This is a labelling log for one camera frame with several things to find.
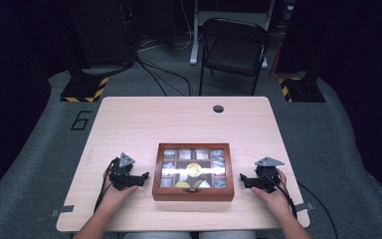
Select grey tape strip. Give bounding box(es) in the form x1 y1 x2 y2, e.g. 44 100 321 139
50 204 76 218
294 202 315 213

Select white capsule olive lid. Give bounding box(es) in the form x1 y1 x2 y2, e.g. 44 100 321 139
192 179 212 189

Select black equipment cabinet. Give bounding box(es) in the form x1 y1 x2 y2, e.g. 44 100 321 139
69 0 137 69

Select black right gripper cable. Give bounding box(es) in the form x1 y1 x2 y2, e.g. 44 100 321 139
258 168 339 239

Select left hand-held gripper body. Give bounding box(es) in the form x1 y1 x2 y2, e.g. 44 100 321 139
108 151 136 191

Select wooden box with glass lid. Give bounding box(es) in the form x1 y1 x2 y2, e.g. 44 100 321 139
151 142 236 202

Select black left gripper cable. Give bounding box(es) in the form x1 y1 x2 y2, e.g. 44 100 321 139
94 158 118 213

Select black folding chair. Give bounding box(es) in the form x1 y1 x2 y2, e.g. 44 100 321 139
198 17 270 98

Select black stand base hazard stripes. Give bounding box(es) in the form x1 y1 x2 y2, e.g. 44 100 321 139
60 76 109 104
277 77 326 104

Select person's left hand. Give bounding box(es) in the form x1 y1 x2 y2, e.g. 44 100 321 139
98 165 138 208

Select person's right hand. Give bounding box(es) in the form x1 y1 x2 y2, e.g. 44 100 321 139
251 168 291 217

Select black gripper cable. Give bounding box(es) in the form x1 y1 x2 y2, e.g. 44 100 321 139
94 158 118 213
258 168 339 239

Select black floor cables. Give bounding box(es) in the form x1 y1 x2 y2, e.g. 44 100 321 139
134 54 194 98

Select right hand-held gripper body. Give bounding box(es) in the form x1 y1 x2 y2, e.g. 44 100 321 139
254 156 286 193

